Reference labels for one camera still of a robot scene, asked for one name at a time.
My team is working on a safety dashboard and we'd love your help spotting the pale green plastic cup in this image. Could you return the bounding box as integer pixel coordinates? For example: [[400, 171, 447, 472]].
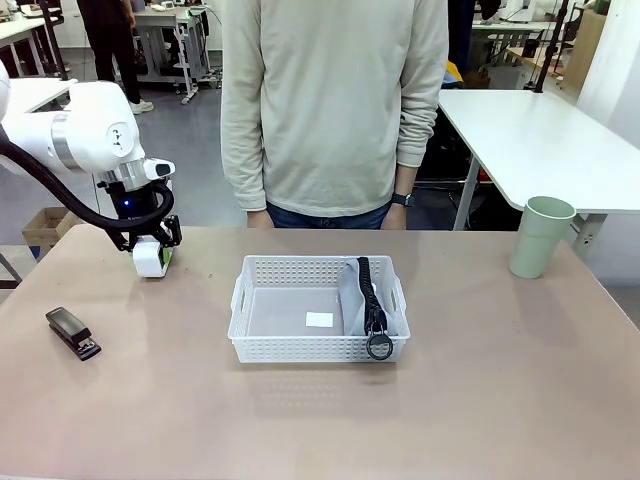
[[508, 195, 578, 280]]

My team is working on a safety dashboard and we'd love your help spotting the black vertical stand pole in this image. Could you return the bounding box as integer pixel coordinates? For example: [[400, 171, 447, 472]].
[[531, 0, 572, 95]]

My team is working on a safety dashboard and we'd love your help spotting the person's right forearm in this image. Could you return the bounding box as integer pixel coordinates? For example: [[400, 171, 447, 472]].
[[220, 114, 269, 211]]

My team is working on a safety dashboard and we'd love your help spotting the person in beige sweater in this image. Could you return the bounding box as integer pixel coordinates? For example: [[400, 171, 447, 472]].
[[220, 0, 450, 231]]

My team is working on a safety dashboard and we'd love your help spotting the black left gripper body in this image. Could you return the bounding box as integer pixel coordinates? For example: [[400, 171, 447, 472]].
[[97, 180, 171, 237]]

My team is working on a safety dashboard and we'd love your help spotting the white-framed background workbench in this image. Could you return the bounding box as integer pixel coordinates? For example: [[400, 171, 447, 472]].
[[131, 3, 222, 105]]

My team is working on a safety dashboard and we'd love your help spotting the large white side table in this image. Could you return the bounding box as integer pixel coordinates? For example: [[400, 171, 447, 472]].
[[437, 88, 640, 232]]

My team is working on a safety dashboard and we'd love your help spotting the black corrugated arm cable hose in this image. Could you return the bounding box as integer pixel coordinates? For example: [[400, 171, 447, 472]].
[[0, 127, 176, 236]]

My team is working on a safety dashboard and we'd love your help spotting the background person in black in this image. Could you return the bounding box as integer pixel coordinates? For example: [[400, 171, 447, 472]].
[[75, 0, 155, 116]]

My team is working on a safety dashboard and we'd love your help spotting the white perforated plastic basket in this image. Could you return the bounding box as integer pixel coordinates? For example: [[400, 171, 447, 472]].
[[227, 254, 412, 365]]

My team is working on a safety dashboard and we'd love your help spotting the black pole with clamp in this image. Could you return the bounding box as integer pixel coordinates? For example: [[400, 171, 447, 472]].
[[35, 0, 72, 81]]

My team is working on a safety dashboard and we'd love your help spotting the black round zipper pull ring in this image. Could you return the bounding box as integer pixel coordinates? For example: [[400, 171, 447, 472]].
[[366, 324, 393, 362]]

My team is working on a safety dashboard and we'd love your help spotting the small white rectangular box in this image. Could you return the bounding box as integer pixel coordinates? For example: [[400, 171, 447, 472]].
[[132, 238, 169, 279]]

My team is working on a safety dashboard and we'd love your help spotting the black stapler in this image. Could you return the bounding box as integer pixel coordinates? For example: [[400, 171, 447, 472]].
[[44, 306, 103, 363]]

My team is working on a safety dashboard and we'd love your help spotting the light wooden cabinet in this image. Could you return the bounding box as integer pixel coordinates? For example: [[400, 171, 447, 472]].
[[568, 6, 610, 92]]

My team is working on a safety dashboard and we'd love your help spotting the white desk with round corner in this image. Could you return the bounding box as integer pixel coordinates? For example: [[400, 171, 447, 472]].
[[7, 77, 80, 115]]

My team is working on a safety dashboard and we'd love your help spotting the person's left hand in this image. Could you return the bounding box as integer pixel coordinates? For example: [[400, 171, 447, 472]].
[[381, 202, 409, 230]]

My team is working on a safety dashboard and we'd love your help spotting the person's left forearm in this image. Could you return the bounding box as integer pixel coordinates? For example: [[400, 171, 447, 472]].
[[393, 99, 439, 197]]

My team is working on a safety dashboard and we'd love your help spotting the grey pouch with black zipper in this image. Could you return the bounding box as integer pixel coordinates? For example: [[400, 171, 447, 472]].
[[339, 256, 401, 338]]

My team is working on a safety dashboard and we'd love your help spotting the brown cardboard box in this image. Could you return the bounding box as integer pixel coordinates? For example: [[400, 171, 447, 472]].
[[21, 205, 84, 250]]

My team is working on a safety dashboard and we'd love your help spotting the black metal frame strut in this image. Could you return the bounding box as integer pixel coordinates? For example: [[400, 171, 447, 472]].
[[0, 253, 22, 291]]

